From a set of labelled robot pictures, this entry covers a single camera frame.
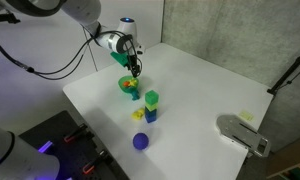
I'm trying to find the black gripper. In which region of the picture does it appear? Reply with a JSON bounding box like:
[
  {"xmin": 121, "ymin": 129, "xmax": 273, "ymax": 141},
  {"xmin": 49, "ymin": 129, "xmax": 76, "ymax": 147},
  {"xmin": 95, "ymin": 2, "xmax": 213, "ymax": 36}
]
[{"xmin": 125, "ymin": 53, "xmax": 141, "ymax": 78}]

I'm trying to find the yellow star shaped toy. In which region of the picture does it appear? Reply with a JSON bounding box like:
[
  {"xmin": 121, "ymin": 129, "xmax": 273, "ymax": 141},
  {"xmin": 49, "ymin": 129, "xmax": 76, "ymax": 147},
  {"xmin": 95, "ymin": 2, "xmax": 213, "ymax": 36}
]
[{"xmin": 127, "ymin": 77, "xmax": 139, "ymax": 88}]

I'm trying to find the green plastic bowl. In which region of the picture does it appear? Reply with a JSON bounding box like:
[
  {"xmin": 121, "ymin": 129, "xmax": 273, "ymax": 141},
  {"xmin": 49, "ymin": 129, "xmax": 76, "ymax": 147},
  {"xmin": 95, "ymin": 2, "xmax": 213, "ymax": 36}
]
[{"xmin": 117, "ymin": 75, "xmax": 142, "ymax": 95}]

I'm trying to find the teal rubber toy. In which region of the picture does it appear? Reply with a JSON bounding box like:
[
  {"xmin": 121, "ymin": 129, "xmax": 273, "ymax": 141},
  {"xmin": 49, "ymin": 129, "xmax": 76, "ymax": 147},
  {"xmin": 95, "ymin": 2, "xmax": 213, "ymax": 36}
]
[{"xmin": 129, "ymin": 89, "xmax": 141, "ymax": 102}]

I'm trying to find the green toy block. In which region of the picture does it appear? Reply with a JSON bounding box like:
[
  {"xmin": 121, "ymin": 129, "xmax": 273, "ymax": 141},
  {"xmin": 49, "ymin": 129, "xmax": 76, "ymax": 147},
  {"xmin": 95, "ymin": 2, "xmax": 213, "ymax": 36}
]
[{"xmin": 144, "ymin": 89, "xmax": 160, "ymax": 105}]

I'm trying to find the lime toy block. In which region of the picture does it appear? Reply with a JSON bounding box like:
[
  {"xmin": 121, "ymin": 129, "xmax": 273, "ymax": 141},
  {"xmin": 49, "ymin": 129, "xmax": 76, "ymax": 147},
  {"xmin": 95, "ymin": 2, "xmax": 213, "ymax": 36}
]
[{"xmin": 144, "ymin": 100, "xmax": 159, "ymax": 112}]

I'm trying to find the blue toy block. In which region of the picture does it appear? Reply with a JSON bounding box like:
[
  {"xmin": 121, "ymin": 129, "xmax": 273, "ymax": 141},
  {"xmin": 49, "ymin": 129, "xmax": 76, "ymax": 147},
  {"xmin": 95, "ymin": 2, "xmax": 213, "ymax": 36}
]
[{"xmin": 144, "ymin": 106, "xmax": 159, "ymax": 124}]

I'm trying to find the wooden toy storage shelf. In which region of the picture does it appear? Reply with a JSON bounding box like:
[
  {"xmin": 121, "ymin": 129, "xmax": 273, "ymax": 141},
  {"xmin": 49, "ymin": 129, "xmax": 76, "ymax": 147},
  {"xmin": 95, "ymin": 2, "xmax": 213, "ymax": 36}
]
[{"xmin": 266, "ymin": 133, "xmax": 300, "ymax": 180}]

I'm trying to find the purple spiky ball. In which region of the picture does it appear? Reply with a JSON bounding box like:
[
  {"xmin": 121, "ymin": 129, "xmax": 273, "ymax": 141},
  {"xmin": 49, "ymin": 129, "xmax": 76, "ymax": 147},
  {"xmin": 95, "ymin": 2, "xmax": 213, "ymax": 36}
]
[{"xmin": 132, "ymin": 132, "xmax": 150, "ymax": 151}]

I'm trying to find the black orange clamp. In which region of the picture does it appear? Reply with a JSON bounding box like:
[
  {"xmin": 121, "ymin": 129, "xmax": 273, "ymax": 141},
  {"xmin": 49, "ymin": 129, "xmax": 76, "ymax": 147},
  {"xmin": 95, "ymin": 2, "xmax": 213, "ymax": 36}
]
[
  {"xmin": 82, "ymin": 150, "xmax": 109, "ymax": 175},
  {"xmin": 63, "ymin": 123, "xmax": 89, "ymax": 144}
]

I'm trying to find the black perforated base board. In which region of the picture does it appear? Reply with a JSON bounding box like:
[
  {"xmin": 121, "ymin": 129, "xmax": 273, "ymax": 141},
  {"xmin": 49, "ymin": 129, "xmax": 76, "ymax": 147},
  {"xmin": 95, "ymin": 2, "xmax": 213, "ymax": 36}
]
[{"xmin": 18, "ymin": 110, "xmax": 131, "ymax": 180}]

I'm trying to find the purple glowing light strip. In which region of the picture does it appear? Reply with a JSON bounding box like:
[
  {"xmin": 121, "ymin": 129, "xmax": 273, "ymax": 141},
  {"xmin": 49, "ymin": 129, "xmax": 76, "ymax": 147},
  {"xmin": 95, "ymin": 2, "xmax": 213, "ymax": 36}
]
[{"xmin": 37, "ymin": 140, "xmax": 54, "ymax": 154}]

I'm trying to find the grey metal mounting plate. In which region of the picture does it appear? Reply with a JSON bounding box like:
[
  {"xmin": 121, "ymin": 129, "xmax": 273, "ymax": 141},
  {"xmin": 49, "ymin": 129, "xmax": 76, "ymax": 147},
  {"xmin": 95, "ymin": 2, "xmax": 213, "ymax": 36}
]
[{"xmin": 215, "ymin": 114, "xmax": 272, "ymax": 158}]

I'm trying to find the yellow sticky note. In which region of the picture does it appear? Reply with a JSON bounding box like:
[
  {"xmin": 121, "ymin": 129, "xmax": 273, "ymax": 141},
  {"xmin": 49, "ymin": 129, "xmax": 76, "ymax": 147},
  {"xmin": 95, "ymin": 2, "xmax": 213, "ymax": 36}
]
[{"xmin": 238, "ymin": 109, "xmax": 255, "ymax": 122}]

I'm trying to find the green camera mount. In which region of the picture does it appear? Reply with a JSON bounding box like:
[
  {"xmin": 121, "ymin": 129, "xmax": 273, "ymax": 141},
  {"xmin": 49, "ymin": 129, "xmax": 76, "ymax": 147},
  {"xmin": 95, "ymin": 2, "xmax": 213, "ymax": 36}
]
[{"xmin": 110, "ymin": 50, "xmax": 130, "ymax": 69}]

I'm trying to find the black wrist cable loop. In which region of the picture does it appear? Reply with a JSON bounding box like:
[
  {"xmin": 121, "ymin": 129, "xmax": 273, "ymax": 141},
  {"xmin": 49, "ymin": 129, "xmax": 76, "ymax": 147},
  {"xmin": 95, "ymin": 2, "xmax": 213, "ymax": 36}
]
[{"xmin": 96, "ymin": 30, "xmax": 144, "ymax": 73}]

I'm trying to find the long black robot cable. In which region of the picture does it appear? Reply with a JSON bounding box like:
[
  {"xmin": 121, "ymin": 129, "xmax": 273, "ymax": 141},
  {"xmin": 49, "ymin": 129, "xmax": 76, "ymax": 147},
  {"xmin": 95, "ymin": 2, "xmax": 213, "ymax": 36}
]
[{"xmin": 0, "ymin": 31, "xmax": 101, "ymax": 81}]

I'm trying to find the black camera stand pole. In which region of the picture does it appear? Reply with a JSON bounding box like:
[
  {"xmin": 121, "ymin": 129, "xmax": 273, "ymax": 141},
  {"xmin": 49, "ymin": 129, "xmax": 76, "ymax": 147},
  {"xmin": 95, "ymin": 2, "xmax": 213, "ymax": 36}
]
[{"xmin": 267, "ymin": 44, "xmax": 300, "ymax": 96}]

